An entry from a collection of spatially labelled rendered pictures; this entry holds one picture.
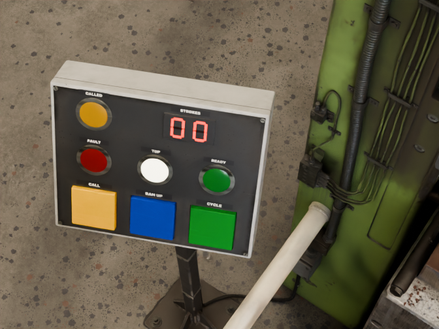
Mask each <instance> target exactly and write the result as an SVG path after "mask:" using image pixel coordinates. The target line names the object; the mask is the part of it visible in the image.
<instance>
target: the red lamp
mask: <svg viewBox="0 0 439 329"><path fill-rule="evenodd" d="M80 161H81V163H82V165H83V167H84V168H86V169H87V170H89V171H91V172H101V171H103V170H104V169H105V168H106V166H107V159H106V157H105V155H104V154H103V153H101V152H100V151H98V150H96V149H87V150H85V151H83V152H82V154H81V156H80Z"/></svg>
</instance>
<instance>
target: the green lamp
mask: <svg viewBox="0 0 439 329"><path fill-rule="evenodd" d="M203 183H204V185H205V187H206V188H207V189H209V190H211V191H213V192H223V191H225V190H227V189H228V188H229V186H230V184H231V180H230V177H229V175H228V174H227V173H226V172H224V171H222V170H220V169H211V170H208V171H206V172H205V173H204V176H203Z"/></svg>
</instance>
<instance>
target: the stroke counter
mask: <svg viewBox="0 0 439 329"><path fill-rule="evenodd" d="M174 120H178V121H182V119H180V118H176V117H174V119H171V127H173V128H171V135H172V137H174V138H182V137H184V130H183V129H184V125H185V121H182V127H174ZM197 123H198V124H203V125H205V126H204V131H199V130H196V124H197ZM173 129H180V130H182V135H181V136H176V135H173ZM193 130H194V132H193V139H195V141H199V142H204V140H205V141H206V133H204V132H207V124H205V122H201V121H197V122H196V123H195V122H194V126H193ZM195 133H204V140H201V139H196V138H195Z"/></svg>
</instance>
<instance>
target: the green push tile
mask: <svg viewBox="0 0 439 329"><path fill-rule="evenodd" d="M236 217H237V212H233V211H226V210H219V209H214V208H207V207H202V206H194V205H191V211H190V220H189V236H188V242H189V243H192V244H196V245H203V246H208V247H215V248H220V249H226V250H232V248H233V244H234V238H235V227H236Z"/></svg>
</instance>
